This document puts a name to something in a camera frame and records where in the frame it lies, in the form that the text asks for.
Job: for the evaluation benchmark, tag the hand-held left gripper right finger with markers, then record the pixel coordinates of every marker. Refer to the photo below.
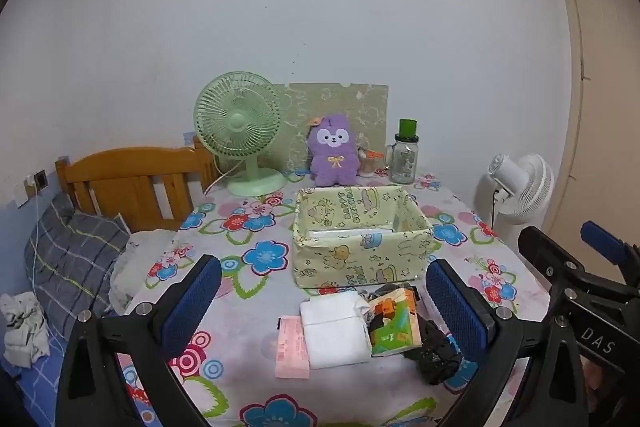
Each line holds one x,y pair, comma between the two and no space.
457,312

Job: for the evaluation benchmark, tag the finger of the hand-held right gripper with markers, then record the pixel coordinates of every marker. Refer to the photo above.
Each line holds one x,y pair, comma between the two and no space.
545,252
600,234

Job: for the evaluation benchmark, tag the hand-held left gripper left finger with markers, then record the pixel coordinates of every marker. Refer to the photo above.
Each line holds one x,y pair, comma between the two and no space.
192,302

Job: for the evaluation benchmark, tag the black plastic bag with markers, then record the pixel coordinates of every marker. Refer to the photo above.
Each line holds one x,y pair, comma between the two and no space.
435,357

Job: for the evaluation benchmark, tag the orange green tissue packet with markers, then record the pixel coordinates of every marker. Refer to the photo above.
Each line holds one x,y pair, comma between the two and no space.
395,322

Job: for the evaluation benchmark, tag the pink packet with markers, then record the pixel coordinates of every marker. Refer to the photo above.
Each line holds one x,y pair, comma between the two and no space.
290,352

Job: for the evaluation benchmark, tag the yellow printed storage box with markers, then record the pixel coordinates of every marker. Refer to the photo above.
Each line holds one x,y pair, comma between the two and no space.
345,262

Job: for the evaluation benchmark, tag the white cloth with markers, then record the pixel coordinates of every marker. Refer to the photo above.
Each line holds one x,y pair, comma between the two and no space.
332,337
22,332

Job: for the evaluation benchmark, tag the white standing fan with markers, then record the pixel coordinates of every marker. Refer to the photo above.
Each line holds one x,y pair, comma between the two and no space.
530,187

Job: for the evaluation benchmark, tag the white crumpled blanket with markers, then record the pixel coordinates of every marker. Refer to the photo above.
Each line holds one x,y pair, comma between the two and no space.
145,252

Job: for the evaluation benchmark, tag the floral tablecloth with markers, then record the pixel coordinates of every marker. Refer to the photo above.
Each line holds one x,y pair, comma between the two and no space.
250,387

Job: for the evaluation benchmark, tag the grey plaid pillow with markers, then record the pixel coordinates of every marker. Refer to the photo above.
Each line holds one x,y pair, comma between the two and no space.
75,257

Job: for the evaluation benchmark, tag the beige door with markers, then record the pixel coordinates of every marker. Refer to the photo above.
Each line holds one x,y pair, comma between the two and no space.
600,107

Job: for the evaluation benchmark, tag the wooden headboard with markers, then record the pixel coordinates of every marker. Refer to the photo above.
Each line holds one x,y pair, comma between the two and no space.
125,167

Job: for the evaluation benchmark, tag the glass jar mug green lid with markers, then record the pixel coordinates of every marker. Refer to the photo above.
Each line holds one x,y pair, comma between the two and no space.
404,157

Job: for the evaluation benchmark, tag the cotton swab container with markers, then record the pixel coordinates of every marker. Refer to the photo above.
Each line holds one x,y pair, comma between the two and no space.
370,164

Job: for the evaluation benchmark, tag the white crumpled cloth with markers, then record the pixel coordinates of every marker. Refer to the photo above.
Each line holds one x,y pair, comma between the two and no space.
22,332

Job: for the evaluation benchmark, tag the blue checked bed sheet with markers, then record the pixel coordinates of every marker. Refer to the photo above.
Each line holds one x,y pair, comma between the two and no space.
40,387

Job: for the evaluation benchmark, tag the green desk fan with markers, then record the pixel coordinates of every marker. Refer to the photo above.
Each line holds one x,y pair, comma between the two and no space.
235,122

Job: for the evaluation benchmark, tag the purple plush toy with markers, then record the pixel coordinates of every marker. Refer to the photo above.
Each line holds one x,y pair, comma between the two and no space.
332,162

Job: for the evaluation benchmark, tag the green printed board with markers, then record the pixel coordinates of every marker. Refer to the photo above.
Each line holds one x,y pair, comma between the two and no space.
350,107

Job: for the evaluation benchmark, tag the dark wall socket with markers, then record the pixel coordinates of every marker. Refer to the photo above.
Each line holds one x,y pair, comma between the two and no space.
40,179

